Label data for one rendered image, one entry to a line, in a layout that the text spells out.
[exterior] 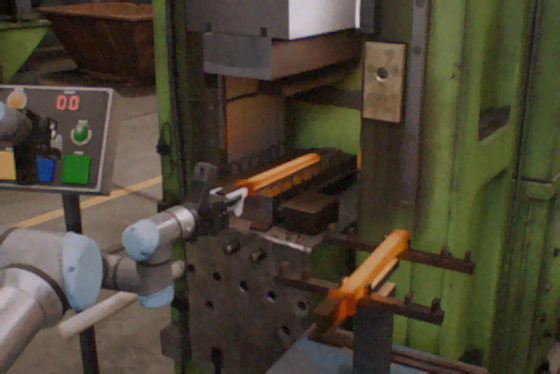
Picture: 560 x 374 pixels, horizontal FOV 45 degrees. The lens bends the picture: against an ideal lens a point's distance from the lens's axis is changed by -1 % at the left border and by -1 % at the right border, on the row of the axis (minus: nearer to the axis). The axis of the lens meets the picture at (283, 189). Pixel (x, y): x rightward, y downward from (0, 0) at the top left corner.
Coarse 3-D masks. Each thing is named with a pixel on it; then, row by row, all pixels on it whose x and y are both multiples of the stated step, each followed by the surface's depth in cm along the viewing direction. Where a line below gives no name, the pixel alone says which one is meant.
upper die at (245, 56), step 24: (216, 48) 159; (240, 48) 155; (264, 48) 151; (288, 48) 156; (312, 48) 164; (336, 48) 174; (360, 48) 184; (216, 72) 161; (240, 72) 157; (264, 72) 153; (288, 72) 158
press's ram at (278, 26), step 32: (192, 0) 159; (224, 0) 154; (256, 0) 149; (288, 0) 144; (320, 0) 154; (352, 0) 166; (224, 32) 157; (256, 32) 151; (288, 32) 147; (320, 32) 157
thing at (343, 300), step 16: (400, 240) 134; (384, 256) 127; (368, 272) 121; (352, 288) 115; (320, 304) 108; (336, 304) 108; (352, 304) 111; (320, 320) 105; (336, 320) 110; (320, 336) 106
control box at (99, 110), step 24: (0, 96) 184; (24, 96) 183; (48, 96) 182; (72, 96) 181; (96, 96) 180; (120, 96) 185; (72, 120) 180; (96, 120) 179; (120, 120) 186; (0, 144) 182; (72, 144) 179; (96, 144) 178; (96, 168) 176; (48, 192) 184; (72, 192) 180; (96, 192) 177
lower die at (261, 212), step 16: (272, 160) 194; (288, 160) 190; (320, 160) 188; (336, 160) 190; (352, 160) 193; (240, 176) 180; (288, 176) 176; (304, 176) 176; (352, 176) 195; (256, 192) 165; (272, 192) 165; (288, 192) 168; (256, 208) 166; (272, 208) 163; (272, 224) 165
